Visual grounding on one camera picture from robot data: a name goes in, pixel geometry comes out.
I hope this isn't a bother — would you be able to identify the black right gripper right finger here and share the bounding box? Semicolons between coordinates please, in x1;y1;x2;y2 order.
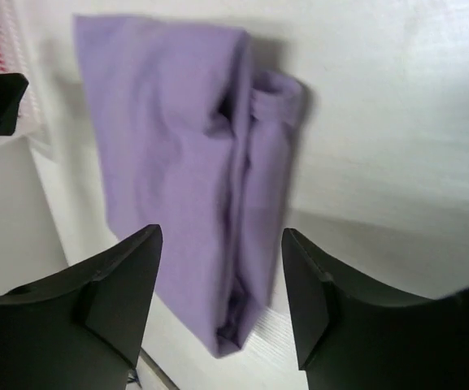
281;228;469;389

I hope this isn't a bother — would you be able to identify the purple t-shirt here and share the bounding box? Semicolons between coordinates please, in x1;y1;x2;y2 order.
73;15;303;358

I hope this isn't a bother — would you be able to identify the white plastic basket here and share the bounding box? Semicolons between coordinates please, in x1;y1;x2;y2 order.
0;1;53;159

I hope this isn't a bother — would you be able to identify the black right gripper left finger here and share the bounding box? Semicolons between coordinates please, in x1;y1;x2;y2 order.
0;225;163;389

